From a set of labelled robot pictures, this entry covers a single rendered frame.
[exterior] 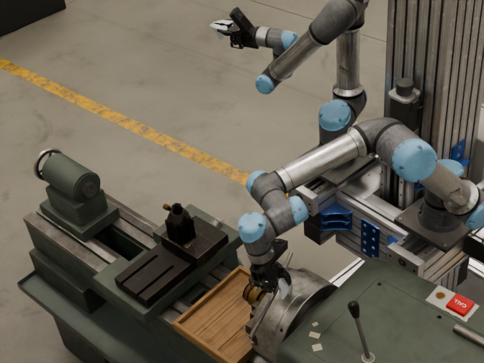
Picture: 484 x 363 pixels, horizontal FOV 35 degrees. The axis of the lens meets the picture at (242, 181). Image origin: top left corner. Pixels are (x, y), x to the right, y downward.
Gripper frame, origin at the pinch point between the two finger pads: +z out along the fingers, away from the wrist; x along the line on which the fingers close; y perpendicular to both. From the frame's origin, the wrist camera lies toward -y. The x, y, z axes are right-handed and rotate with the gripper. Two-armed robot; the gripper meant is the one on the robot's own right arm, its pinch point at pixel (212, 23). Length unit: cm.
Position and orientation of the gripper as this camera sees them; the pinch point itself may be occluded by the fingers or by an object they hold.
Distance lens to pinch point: 304.3
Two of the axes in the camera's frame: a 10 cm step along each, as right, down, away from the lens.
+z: -8.9, -2.3, 4.0
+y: 1.5, 6.7, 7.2
